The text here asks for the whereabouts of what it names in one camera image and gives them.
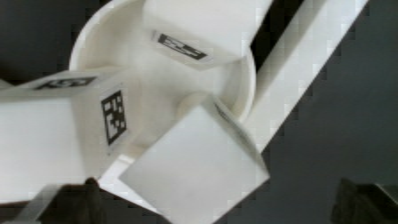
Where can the white stool leg with tag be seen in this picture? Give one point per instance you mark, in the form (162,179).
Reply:
(203,29)

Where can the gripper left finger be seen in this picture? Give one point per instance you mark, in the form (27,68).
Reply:
(65,205)

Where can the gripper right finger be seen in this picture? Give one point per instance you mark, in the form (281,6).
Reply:
(367,203)

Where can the white round stool seat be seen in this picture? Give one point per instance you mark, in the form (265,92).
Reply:
(113,45)

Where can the white right fence block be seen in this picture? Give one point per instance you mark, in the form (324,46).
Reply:
(303,50)

